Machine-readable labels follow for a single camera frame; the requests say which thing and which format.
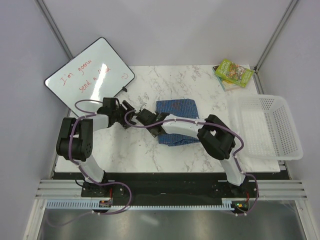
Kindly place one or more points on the left grey corner post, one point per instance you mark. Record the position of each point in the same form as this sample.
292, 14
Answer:
54, 27

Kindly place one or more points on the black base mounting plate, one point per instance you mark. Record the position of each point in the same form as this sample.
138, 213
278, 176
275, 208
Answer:
169, 189

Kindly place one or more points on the right grey corner post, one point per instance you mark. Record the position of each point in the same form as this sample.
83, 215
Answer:
276, 33

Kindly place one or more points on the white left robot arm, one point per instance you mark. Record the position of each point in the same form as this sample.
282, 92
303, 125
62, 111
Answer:
75, 138

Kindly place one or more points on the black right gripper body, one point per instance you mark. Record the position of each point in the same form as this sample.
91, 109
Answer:
152, 133

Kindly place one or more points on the white slotted cable duct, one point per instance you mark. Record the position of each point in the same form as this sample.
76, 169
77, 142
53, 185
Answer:
98, 205

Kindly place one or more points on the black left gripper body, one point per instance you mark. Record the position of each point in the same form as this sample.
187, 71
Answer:
119, 113

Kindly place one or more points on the grey corner post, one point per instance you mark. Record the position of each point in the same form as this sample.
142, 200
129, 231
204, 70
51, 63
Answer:
54, 27
276, 33

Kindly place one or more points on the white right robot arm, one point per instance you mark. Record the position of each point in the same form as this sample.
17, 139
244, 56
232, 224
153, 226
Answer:
218, 140

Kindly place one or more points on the aluminium frame rails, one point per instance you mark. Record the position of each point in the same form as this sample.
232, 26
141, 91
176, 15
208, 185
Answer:
271, 186

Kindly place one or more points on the blue checked long sleeve shirt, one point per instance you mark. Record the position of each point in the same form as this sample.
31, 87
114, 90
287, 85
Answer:
185, 108

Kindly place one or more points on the white perforated plastic basket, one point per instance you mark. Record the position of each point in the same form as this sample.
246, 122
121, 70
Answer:
266, 125

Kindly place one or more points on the green illustrated book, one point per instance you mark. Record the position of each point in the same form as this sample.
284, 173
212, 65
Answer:
231, 75

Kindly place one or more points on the whiteboard with red writing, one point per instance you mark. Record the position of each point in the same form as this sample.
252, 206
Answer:
96, 72

